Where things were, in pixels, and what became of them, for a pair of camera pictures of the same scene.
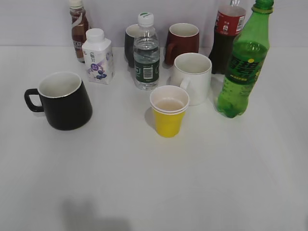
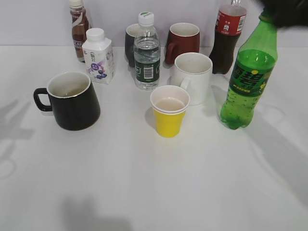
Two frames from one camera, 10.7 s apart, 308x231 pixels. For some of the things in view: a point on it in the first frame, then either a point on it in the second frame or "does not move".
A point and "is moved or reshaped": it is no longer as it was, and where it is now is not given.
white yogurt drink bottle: [98, 57] does not move
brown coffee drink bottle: [80, 25] does not move
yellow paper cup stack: [169, 103] does not move
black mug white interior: [63, 98] is moved or reshaped
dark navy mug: [130, 32] does not move
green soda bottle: [248, 54] is moved or reshaped
